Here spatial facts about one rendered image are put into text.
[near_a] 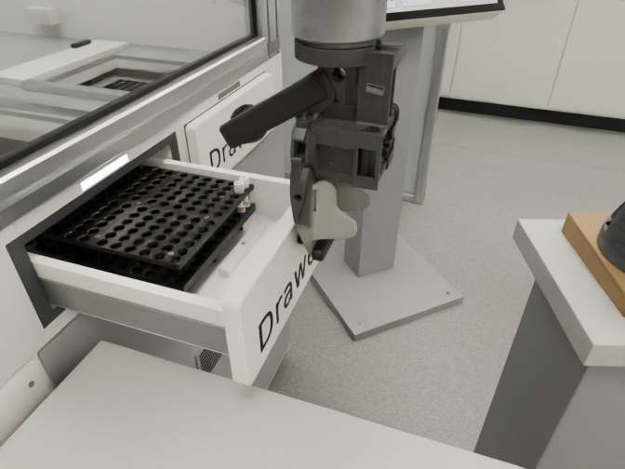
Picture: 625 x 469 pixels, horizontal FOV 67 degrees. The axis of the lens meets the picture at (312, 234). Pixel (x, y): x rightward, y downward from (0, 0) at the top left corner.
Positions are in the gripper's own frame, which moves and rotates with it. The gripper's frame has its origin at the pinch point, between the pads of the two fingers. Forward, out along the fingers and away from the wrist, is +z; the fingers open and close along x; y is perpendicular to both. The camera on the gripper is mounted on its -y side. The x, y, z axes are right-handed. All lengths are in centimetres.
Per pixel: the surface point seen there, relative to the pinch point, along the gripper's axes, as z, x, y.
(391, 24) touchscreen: -4, 87, -9
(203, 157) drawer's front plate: 3.1, 18.0, -24.1
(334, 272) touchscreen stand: 87, 96, -24
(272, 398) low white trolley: 14.5, -11.0, -0.6
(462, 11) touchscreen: -6, 101, 7
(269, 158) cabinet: 16, 46, -26
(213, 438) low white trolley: 14.5, -17.2, -4.4
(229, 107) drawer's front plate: -1.5, 27.7, -24.2
